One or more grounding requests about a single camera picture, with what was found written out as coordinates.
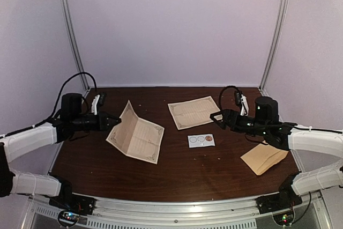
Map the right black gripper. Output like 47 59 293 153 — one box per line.
210 109 269 138

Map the cream letter paper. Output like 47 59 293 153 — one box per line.
168 96 220 130
106 101 165 165

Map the brown kraft envelope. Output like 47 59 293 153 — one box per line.
241 144 288 176

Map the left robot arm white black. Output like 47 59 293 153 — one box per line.
1 93 121 210

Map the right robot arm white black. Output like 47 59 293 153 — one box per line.
210 97 342 209

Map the white sticker sheet with seal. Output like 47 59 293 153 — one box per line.
188 134 215 149

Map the left small circuit board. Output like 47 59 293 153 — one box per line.
57 210 80 227

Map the small circuit board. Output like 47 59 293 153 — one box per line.
57 210 80 227
272 211 295 227

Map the right small circuit board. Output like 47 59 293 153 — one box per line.
272 211 295 227

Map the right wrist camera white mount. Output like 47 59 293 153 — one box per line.
234 90 249 116

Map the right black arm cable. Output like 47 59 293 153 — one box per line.
218 85 242 112

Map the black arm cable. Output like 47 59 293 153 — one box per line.
218 85 242 112
40 71 98 128

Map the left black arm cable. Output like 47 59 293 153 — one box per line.
40 71 98 128

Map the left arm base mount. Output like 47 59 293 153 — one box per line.
48 194 95 216

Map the front aluminium rail base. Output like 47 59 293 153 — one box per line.
21 195 333 229

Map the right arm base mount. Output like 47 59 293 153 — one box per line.
256 194 302 214

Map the right aluminium frame post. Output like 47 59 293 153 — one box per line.
259 0 289 94

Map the aluminium frame post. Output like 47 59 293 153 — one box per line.
259 0 289 94
55 0 90 90

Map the left aluminium frame post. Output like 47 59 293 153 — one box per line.
55 0 90 90

